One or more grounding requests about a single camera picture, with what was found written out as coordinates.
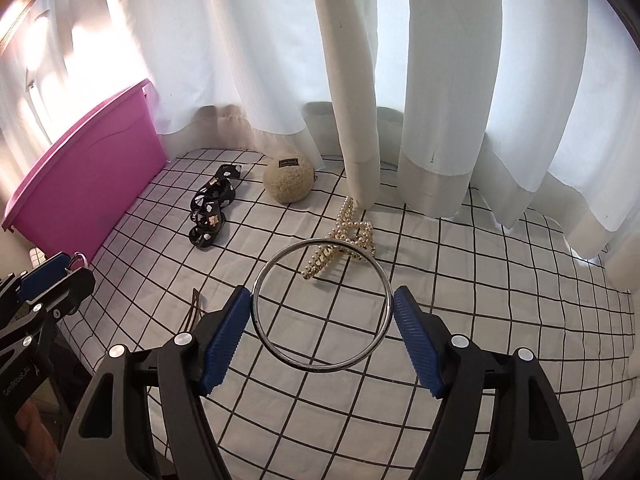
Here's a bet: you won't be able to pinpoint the silver metal bangle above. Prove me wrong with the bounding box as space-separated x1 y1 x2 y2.
248 238 392 375

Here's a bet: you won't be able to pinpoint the beige fluffy pompom ball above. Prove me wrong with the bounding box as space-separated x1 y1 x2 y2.
262 155 314 205

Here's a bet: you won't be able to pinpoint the pearl hair claw clip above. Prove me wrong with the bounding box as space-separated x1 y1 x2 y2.
302 197 376 280

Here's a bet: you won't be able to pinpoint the person's left hand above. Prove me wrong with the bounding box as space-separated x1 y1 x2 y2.
15 400 60 480

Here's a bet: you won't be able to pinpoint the pink plastic bin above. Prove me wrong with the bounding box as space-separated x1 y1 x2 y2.
1 79 167 260

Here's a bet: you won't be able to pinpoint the white curtain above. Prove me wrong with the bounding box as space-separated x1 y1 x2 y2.
1 0 639 292

